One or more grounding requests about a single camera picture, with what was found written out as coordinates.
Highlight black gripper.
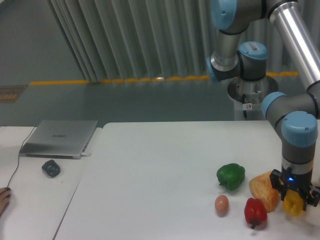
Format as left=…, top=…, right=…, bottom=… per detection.
left=269, top=167, right=320, bottom=211

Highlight yellow bell pepper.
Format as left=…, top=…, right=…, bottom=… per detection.
left=282, top=189, right=304, bottom=217

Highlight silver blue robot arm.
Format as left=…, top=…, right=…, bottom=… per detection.
left=206, top=0, right=320, bottom=206

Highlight red bell pepper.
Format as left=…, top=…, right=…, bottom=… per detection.
left=244, top=197, right=267, bottom=229

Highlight green bell pepper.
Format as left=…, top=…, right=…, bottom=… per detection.
left=216, top=163, right=246, bottom=191

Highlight person hand dark nails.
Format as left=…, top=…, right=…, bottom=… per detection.
left=0, top=187, right=11, bottom=215

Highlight orange toy bread wedge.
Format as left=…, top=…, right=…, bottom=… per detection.
left=249, top=170, right=280, bottom=213

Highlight brown egg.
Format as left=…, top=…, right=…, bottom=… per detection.
left=214, top=195, right=229, bottom=214

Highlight white laptop plug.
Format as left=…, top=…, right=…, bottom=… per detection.
left=81, top=152, right=92, bottom=157

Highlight silver closed laptop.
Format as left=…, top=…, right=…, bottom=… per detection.
left=19, top=120, right=98, bottom=159

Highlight small black case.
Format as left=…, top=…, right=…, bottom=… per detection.
left=41, top=159, right=61, bottom=178

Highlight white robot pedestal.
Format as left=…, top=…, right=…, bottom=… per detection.
left=227, top=75, right=279, bottom=121

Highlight black pedestal cable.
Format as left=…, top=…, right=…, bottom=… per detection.
left=241, top=93, right=248, bottom=121

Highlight black mouse cable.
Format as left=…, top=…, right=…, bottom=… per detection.
left=0, top=124, right=38, bottom=190

